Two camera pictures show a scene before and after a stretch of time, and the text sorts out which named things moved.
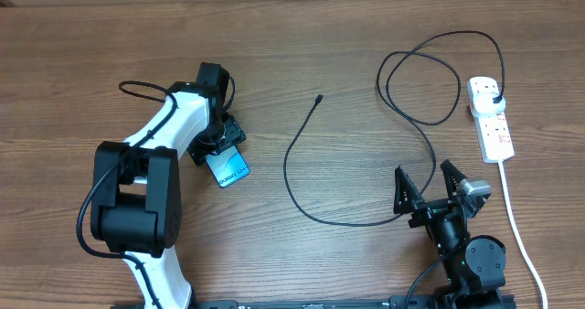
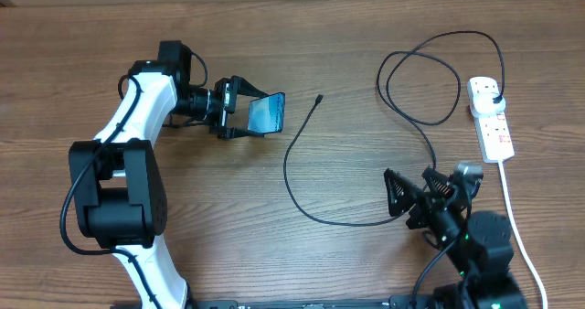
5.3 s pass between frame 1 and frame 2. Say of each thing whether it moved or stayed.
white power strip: stayed
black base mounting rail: stayed
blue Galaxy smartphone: moved
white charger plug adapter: stayed
